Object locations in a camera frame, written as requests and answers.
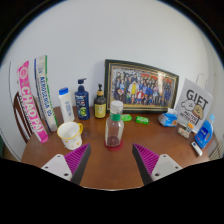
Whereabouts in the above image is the white mug with yellow rim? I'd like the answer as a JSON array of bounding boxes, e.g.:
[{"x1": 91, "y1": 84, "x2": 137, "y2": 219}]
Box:
[{"x1": 56, "y1": 121, "x2": 84, "y2": 151}]

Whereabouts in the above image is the speckled candy pack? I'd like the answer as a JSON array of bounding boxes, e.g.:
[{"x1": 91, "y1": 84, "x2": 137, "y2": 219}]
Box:
[{"x1": 177, "y1": 127, "x2": 190, "y2": 139}]

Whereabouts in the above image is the amber pump bottle yellow label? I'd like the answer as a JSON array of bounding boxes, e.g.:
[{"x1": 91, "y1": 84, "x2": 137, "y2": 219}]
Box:
[{"x1": 93, "y1": 83, "x2": 107, "y2": 120}]

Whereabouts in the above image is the colourful puzzle cube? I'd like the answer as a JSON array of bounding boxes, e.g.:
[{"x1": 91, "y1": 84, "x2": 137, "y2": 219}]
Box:
[{"x1": 185, "y1": 122, "x2": 195, "y2": 134}]

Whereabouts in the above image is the white paper gift bag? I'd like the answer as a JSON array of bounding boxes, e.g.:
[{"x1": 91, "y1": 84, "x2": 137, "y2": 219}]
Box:
[{"x1": 173, "y1": 73, "x2": 214, "y2": 134}]

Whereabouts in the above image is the small green pack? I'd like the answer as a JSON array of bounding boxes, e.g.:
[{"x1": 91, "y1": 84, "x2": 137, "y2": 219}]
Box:
[
  {"x1": 120, "y1": 113, "x2": 133, "y2": 122},
  {"x1": 135, "y1": 115, "x2": 150, "y2": 125}
]

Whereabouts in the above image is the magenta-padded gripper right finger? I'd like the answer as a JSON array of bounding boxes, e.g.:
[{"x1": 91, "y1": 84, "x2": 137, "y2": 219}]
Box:
[{"x1": 132, "y1": 143, "x2": 184, "y2": 186}]

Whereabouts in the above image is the dark blue pump bottle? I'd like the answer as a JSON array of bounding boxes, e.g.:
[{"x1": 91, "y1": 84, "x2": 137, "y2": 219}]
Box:
[{"x1": 74, "y1": 77, "x2": 91, "y2": 121}]

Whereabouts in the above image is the white refrigerator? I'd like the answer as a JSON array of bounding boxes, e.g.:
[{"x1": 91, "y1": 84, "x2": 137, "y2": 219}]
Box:
[{"x1": 0, "y1": 61, "x2": 21, "y2": 158}]

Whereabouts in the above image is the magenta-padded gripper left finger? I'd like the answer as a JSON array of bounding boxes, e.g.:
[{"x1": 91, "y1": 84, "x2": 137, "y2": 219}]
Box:
[{"x1": 40, "y1": 143, "x2": 92, "y2": 186}]

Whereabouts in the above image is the framed group photo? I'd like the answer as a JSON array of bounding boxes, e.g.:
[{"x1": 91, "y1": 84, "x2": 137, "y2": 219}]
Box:
[{"x1": 103, "y1": 59, "x2": 180, "y2": 114}]

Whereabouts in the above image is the clear bottle with green label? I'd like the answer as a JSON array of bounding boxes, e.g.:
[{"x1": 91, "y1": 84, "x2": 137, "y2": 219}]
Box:
[{"x1": 104, "y1": 100, "x2": 125, "y2": 148}]

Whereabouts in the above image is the white radiator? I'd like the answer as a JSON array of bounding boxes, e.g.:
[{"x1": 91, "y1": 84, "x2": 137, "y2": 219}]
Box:
[{"x1": 208, "y1": 134, "x2": 224, "y2": 161}]

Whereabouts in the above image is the white lotion bottle blue cap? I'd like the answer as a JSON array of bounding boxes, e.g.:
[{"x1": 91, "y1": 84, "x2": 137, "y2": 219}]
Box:
[{"x1": 58, "y1": 87, "x2": 76, "y2": 124}]

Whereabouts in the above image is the blue detergent bottle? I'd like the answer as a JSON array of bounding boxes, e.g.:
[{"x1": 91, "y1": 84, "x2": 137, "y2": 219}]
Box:
[{"x1": 194, "y1": 113, "x2": 216, "y2": 149}]

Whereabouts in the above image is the pink shuttlecock tube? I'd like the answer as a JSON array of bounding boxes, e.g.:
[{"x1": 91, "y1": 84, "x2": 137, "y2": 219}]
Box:
[{"x1": 16, "y1": 60, "x2": 50, "y2": 144}]

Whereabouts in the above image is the white remote control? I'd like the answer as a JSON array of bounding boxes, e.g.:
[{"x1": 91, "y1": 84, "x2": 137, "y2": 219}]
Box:
[{"x1": 190, "y1": 141, "x2": 204, "y2": 157}]

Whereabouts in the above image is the white and green shuttlecock tube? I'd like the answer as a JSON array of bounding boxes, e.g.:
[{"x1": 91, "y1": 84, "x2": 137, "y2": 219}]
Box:
[{"x1": 33, "y1": 55, "x2": 59, "y2": 132}]

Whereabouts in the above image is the blue tissue pack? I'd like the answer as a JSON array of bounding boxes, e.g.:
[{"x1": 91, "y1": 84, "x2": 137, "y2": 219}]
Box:
[{"x1": 157, "y1": 111, "x2": 179, "y2": 128}]

